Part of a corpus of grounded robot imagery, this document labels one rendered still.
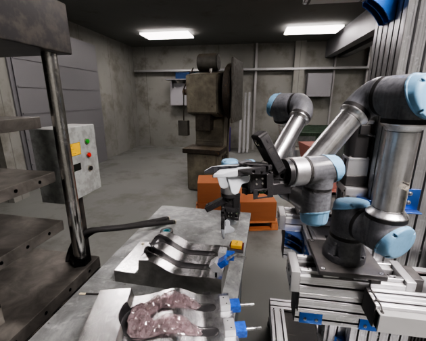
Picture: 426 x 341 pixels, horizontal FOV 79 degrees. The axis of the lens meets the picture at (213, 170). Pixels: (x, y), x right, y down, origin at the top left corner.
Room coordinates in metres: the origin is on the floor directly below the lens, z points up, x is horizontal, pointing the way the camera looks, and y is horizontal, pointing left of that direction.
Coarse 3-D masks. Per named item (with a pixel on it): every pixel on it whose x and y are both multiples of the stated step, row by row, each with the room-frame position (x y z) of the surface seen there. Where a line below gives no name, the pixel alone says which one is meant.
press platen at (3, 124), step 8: (0, 120) 1.00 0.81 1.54; (8, 120) 1.03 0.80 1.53; (16, 120) 1.07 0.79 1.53; (24, 120) 1.10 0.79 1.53; (32, 120) 1.14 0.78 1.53; (0, 128) 1.00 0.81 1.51; (8, 128) 1.03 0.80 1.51; (16, 128) 1.06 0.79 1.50; (24, 128) 1.10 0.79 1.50; (32, 128) 1.13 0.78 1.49; (40, 128) 1.17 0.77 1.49
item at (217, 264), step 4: (236, 252) 0.99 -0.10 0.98; (216, 256) 1.02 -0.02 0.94; (224, 256) 1.00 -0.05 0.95; (228, 256) 0.99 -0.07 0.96; (232, 256) 0.98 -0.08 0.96; (212, 260) 1.01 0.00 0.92; (216, 260) 1.00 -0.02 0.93; (220, 260) 0.99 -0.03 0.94; (224, 260) 0.97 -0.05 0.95; (228, 260) 0.99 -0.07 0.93; (212, 264) 0.98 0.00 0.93; (216, 264) 0.98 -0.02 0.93; (220, 264) 0.98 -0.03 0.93; (224, 264) 0.97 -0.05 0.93; (212, 268) 0.98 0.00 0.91; (216, 268) 0.98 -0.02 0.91; (220, 268) 0.98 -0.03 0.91; (220, 272) 0.97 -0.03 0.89
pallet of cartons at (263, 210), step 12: (204, 180) 3.06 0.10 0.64; (216, 180) 3.06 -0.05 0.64; (204, 192) 2.95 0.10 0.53; (216, 192) 2.95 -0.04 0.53; (240, 192) 3.34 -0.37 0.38; (204, 204) 2.94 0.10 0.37; (252, 204) 2.99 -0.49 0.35; (264, 204) 3.00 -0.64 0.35; (276, 204) 3.00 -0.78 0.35; (252, 216) 2.99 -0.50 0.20; (264, 216) 3.00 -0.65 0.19; (252, 228) 3.01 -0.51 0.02; (264, 228) 3.01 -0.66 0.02; (276, 228) 3.00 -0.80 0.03
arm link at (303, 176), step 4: (292, 160) 0.64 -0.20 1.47; (296, 160) 0.63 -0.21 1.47; (300, 160) 0.63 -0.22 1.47; (304, 160) 0.64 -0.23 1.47; (296, 164) 0.62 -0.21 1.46; (300, 164) 0.62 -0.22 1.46; (304, 164) 0.63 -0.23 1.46; (308, 164) 0.63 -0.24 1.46; (296, 168) 0.62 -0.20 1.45; (300, 168) 0.62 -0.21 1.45; (304, 168) 0.62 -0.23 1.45; (308, 168) 0.62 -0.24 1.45; (296, 172) 0.62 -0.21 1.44; (300, 172) 0.61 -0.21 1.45; (304, 172) 0.62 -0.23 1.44; (308, 172) 0.62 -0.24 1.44; (296, 176) 0.61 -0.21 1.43; (300, 176) 0.61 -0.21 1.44; (304, 176) 0.62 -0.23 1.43; (308, 176) 0.62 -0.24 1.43; (296, 180) 0.61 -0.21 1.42; (300, 180) 0.62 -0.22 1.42; (304, 180) 0.62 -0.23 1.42; (308, 180) 0.62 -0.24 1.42; (296, 184) 0.62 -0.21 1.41; (300, 184) 0.63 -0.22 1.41; (304, 184) 0.63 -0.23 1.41
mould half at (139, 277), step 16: (176, 240) 1.20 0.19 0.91; (128, 256) 1.13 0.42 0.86; (144, 256) 1.03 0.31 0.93; (176, 256) 1.08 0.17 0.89; (192, 256) 1.10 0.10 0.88; (208, 256) 1.09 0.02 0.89; (128, 272) 1.01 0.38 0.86; (144, 272) 1.00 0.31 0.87; (160, 272) 0.98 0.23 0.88; (176, 272) 0.98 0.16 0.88; (192, 272) 0.98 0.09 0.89; (208, 272) 0.97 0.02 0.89; (224, 272) 1.01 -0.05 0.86; (192, 288) 0.95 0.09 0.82; (208, 288) 0.94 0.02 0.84
